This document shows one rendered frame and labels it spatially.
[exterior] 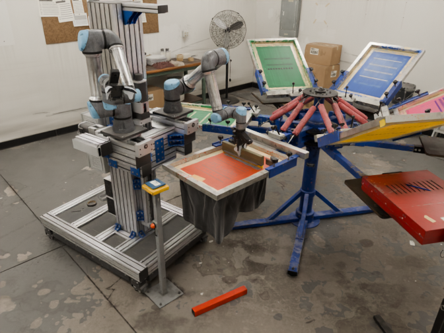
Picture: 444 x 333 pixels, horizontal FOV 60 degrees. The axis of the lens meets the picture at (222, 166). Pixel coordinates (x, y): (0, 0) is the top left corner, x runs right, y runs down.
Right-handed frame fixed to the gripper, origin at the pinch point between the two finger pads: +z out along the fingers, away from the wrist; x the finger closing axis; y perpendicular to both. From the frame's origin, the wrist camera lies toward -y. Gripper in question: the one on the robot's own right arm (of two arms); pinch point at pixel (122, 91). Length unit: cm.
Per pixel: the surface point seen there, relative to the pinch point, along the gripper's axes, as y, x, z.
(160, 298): 163, -40, -20
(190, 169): 65, -61, -35
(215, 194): 61, -57, 9
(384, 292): 142, -193, 56
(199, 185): 62, -53, -6
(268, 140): 47, -128, -38
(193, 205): 89, -62, -26
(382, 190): 39, -132, 67
